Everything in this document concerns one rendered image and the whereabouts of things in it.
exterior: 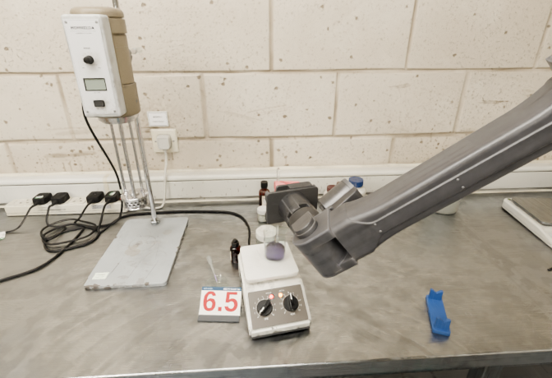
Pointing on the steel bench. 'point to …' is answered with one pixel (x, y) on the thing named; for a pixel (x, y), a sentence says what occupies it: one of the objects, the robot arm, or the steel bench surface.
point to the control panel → (278, 315)
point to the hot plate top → (264, 272)
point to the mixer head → (102, 63)
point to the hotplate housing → (270, 288)
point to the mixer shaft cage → (135, 196)
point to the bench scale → (532, 215)
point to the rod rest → (438, 318)
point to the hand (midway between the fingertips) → (277, 185)
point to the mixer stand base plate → (140, 255)
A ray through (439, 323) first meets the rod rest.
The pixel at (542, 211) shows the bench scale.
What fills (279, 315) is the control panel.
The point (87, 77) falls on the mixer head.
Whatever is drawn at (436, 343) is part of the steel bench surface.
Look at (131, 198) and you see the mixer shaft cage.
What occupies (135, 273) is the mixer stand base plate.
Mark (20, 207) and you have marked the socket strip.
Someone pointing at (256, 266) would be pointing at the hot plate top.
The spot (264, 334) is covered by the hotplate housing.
